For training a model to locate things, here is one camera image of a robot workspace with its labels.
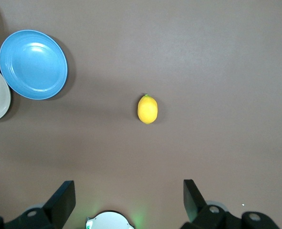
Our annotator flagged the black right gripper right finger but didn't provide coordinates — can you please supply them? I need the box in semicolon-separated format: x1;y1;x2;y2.
180;179;282;229

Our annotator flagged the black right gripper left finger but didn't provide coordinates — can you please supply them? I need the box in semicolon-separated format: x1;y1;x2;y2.
0;180;76;229

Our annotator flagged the yellow lemon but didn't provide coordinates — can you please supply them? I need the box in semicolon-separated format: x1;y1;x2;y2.
137;94;158;125

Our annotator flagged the blue plate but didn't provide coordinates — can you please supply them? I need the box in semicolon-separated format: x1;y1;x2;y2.
0;30;68;101

